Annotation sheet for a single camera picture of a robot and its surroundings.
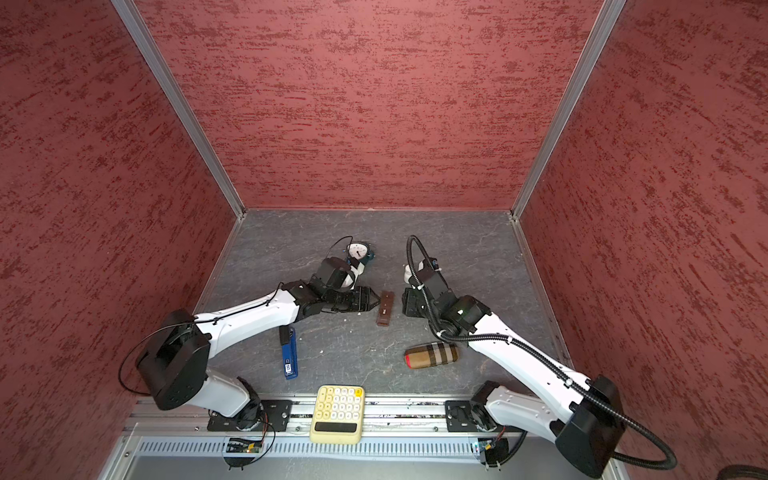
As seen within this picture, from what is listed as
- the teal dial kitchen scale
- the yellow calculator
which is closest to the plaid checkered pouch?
the yellow calculator

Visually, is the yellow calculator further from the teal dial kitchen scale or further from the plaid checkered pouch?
the teal dial kitchen scale

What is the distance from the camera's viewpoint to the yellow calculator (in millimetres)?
721
